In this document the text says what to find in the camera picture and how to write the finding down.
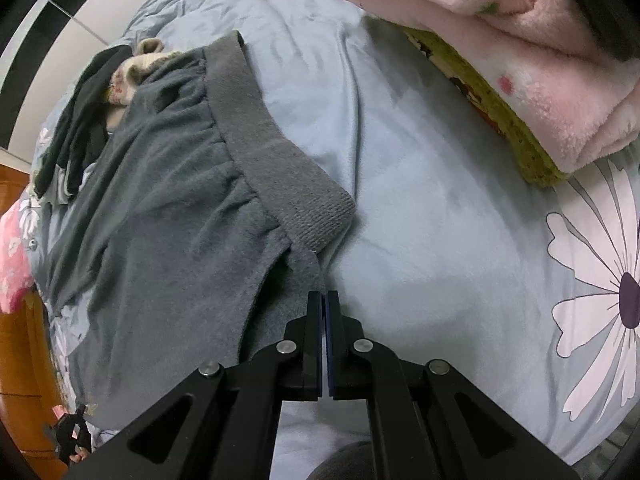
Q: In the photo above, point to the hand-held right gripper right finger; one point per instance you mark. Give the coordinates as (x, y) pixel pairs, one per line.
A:
(334, 340)

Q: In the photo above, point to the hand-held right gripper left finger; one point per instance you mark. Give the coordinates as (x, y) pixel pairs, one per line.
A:
(315, 340)

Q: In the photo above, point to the grey fleece sweatshirt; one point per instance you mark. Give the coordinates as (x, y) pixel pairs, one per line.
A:
(165, 240)

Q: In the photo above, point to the beige knitted sweater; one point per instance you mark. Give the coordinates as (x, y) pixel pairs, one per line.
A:
(132, 67)

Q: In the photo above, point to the wooden bed headboard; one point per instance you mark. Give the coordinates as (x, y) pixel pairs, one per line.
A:
(25, 360)

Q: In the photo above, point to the yellow-green patterned cloth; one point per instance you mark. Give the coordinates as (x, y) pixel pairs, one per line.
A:
(520, 145)

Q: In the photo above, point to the pink patterned pillow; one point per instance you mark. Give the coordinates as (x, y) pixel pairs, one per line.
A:
(12, 255)

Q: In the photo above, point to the white wardrobe with black stripe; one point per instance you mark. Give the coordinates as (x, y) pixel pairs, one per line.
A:
(65, 15)

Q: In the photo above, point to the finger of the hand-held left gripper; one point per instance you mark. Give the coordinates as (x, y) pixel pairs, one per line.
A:
(67, 432)

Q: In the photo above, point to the blue floral duvet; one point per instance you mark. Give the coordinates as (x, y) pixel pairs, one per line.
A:
(425, 210)

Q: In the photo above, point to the dark cloth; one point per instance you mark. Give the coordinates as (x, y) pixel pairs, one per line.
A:
(80, 125)

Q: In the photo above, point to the pink fleece blanket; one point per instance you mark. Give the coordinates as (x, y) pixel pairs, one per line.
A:
(500, 15)

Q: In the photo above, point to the white cloth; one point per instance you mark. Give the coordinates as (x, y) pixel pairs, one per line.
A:
(60, 187)

